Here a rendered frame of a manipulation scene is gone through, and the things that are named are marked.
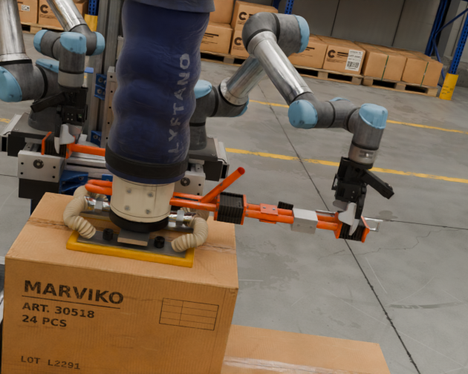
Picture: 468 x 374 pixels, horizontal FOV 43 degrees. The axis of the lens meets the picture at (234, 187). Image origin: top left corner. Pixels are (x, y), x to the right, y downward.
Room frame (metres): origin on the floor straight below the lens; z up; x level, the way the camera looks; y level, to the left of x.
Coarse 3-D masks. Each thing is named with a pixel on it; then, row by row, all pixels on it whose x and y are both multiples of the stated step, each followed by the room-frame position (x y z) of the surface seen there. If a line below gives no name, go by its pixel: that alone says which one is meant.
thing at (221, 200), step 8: (224, 192) 1.58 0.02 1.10; (216, 200) 1.53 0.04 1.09; (224, 200) 1.55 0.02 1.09; (232, 200) 1.55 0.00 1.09; (240, 200) 1.57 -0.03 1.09; (216, 208) 1.50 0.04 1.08; (224, 208) 1.50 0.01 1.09; (232, 208) 1.50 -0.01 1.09; (240, 208) 1.50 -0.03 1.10; (216, 216) 1.50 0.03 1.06; (224, 216) 1.50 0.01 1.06; (232, 216) 1.51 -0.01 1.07; (240, 216) 1.51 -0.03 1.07; (240, 224) 1.50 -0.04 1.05
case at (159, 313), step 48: (48, 192) 1.67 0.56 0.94; (48, 240) 1.39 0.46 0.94; (48, 288) 1.29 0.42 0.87; (96, 288) 1.30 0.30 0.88; (144, 288) 1.32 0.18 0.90; (192, 288) 1.33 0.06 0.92; (48, 336) 1.29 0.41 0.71; (96, 336) 1.31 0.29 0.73; (144, 336) 1.32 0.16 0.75; (192, 336) 1.33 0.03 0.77
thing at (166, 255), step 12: (72, 240) 1.38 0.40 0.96; (84, 240) 1.39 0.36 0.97; (96, 240) 1.40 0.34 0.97; (108, 240) 1.41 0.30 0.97; (156, 240) 1.42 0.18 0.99; (96, 252) 1.37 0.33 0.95; (108, 252) 1.38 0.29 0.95; (120, 252) 1.38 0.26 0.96; (132, 252) 1.38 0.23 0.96; (144, 252) 1.40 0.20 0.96; (156, 252) 1.40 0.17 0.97; (168, 252) 1.41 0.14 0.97; (180, 252) 1.42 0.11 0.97; (192, 252) 1.45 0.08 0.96; (180, 264) 1.39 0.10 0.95; (192, 264) 1.40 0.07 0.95
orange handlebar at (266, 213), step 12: (72, 144) 1.76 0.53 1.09; (96, 180) 1.53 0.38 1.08; (96, 192) 1.48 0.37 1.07; (108, 192) 1.49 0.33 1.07; (180, 204) 1.50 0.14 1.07; (192, 204) 1.51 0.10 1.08; (204, 204) 1.51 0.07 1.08; (252, 204) 1.57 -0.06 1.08; (264, 204) 1.58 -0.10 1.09; (252, 216) 1.52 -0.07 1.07; (264, 216) 1.52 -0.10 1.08; (276, 216) 1.53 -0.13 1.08; (288, 216) 1.54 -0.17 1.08; (324, 216) 1.59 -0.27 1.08; (324, 228) 1.54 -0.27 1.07; (336, 228) 1.54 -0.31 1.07
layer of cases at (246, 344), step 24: (240, 336) 1.68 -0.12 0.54; (264, 336) 1.71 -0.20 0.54; (288, 336) 1.73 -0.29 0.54; (312, 336) 1.76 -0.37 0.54; (240, 360) 1.56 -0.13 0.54; (264, 360) 1.58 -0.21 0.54; (288, 360) 1.61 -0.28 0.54; (312, 360) 1.63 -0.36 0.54; (336, 360) 1.65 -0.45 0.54; (360, 360) 1.68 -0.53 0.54; (384, 360) 1.70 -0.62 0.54
